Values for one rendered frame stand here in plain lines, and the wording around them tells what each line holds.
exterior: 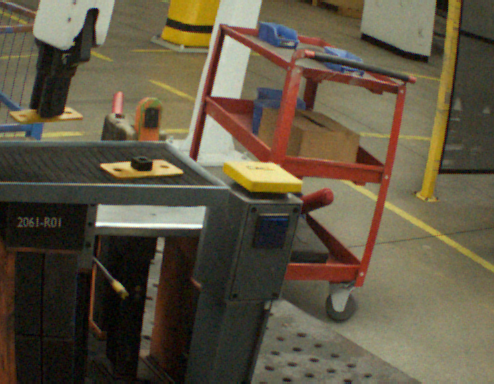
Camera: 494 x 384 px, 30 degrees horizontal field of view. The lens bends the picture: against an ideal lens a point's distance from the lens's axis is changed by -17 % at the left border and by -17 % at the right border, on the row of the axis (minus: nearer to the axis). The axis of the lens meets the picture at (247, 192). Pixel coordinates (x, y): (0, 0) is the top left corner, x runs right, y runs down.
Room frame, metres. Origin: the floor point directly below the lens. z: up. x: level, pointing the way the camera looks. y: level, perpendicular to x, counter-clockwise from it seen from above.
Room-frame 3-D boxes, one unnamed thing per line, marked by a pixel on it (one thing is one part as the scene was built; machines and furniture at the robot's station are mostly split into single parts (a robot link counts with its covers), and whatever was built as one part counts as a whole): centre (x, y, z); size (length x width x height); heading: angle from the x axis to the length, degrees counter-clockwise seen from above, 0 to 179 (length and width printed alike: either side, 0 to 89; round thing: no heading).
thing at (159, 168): (0.97, 0.10, 1.17); 0.08 x 0.04 x 0.01; 135
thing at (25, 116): (0.91, 0.21, 1.22); 0.08 x 0.04 x 0.01; 132
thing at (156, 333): (1.42, 0.05, 0.84); 0.18 x 0.06 x 0.29; 33
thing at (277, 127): (3.67, -0.13, 0.49); 0.81 x 0.47 x 0.97; 24
